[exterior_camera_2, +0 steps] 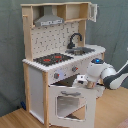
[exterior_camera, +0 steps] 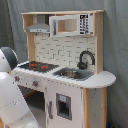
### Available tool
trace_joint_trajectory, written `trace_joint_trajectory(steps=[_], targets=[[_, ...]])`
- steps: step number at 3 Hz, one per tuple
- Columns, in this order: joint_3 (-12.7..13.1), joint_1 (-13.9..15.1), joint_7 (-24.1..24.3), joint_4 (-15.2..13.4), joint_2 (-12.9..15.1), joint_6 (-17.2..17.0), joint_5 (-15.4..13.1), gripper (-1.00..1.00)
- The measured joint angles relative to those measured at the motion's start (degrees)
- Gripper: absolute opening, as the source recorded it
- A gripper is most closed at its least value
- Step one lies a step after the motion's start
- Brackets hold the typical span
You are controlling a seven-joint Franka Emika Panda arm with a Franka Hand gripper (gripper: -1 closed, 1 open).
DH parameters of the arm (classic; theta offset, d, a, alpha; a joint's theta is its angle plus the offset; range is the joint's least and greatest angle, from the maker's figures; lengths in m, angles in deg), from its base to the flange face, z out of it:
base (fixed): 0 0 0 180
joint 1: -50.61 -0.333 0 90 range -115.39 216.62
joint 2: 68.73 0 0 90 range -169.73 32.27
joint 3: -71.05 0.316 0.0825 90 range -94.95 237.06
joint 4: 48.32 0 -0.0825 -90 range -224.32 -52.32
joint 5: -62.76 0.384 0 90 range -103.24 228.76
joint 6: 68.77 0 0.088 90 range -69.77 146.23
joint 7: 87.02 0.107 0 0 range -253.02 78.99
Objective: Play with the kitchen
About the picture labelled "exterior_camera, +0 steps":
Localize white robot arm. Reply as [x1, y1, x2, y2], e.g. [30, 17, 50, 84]
[0, 47, 39, 128]

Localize wooden toy kitchen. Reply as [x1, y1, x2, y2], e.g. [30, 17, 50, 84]
[11, 10, 116, 128]

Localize black toy faucet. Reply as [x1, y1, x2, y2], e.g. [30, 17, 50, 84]
[76, 50, 96, 71]

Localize metal sink basin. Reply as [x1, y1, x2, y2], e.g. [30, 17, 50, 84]
[53, 67, 93, 81]

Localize black stovetop red burners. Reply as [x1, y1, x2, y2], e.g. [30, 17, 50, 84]
[21, 61, 57, 73]

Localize right stove knob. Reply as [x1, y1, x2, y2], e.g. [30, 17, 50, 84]
[32, 81, 38, 87]

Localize stove knob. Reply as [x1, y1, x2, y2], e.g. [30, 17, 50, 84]
[14, 75, 21, 82]
[32, 81, 38, 87]

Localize grey ice dispenser panel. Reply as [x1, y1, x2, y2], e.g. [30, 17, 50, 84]
[56, 93, 72, 120]

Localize grey range hood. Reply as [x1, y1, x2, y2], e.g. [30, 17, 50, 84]
[26, 15, 50, 33]

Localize left stove knob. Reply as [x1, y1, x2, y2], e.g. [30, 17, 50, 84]
[14, 75, 21, 82]

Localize grey fridge door handle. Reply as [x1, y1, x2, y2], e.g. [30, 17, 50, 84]
[48, 101, 53, 119]

